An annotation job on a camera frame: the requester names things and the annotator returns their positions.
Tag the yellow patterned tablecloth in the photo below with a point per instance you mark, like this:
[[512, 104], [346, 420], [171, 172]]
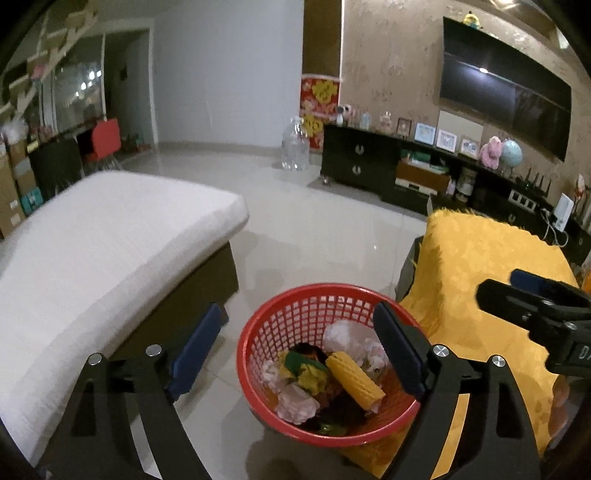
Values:
[[461, 258]]

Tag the white modem box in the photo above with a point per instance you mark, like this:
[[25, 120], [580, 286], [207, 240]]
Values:
[[564, 210]]

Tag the black router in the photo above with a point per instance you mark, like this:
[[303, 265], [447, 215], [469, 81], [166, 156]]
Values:
[[535, 182]]

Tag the pink plush toy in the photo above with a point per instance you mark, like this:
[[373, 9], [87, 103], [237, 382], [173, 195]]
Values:
[[491, 152]]

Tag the blue picture frame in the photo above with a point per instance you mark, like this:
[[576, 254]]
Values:
[[425, 134]]

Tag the small pale figurine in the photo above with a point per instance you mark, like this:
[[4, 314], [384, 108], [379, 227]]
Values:
[[364, 120]]

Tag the dark picture frame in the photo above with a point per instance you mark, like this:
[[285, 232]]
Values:
[[404, 127]]

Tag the white power strip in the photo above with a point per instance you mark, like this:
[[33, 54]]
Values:
[[524, 198]]

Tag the black television cabinet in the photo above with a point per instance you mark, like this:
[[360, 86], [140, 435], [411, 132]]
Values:
[[355, 157]]

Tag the wooden staircase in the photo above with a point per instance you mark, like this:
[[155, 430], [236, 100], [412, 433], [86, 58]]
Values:
[[37, 50]]

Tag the white cushioned ottoman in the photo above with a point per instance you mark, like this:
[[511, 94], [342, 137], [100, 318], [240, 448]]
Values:
[[106, 258]]

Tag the brown drawer box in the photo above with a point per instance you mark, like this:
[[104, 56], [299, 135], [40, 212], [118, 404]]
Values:
[[418, 177]]

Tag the black chair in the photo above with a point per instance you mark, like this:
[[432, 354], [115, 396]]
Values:
[[55, 166]]

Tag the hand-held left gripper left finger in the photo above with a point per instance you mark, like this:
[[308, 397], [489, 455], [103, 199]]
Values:
[[198, 350]]

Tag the yellow foam fruit net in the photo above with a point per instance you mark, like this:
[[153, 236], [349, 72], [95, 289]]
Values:
[[355, 378]]

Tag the clear water jug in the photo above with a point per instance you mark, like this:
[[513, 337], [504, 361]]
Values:
[[295, 147]]

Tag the yellow crumpled wrapper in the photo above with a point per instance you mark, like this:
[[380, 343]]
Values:
[[311, 378]]

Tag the black wall television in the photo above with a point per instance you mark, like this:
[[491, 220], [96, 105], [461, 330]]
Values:
[[503, 101]]

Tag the red chair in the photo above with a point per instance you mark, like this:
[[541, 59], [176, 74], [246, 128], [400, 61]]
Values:
[[105, 141]]

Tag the white robot toy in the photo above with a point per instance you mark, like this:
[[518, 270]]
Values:
[[345, 113]]

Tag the white picture frame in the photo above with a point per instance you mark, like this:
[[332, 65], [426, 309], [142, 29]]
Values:
[[447, 139], [468, 146]]

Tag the white tissue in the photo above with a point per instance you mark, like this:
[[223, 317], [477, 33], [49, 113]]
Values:
[[341, 337], [375, 357]]

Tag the clear plastic bag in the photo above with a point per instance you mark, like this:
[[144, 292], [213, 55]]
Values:
[[298, 406]]

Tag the red plastic mesh basket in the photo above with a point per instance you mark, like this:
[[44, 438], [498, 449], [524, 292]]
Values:
[[295, 314]]

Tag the red festive wall poster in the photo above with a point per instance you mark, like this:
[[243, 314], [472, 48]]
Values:
[[318, 106]]

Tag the green wrapper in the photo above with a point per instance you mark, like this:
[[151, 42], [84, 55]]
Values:
[[295, 362]]

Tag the yellow toy figure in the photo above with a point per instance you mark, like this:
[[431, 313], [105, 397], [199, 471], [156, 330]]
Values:
[[471, 19]]

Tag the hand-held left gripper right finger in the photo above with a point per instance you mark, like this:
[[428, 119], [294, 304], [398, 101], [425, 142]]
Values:
[[397, 355]]

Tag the pale blue globe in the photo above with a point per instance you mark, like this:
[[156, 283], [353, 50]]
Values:
[[511, 153]]

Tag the stack of cardboard boxes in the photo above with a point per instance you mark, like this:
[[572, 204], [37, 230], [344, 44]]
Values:
[[14, 189]]

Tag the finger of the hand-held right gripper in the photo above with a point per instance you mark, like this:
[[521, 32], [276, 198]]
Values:
[[531, 279], [508, 295]]

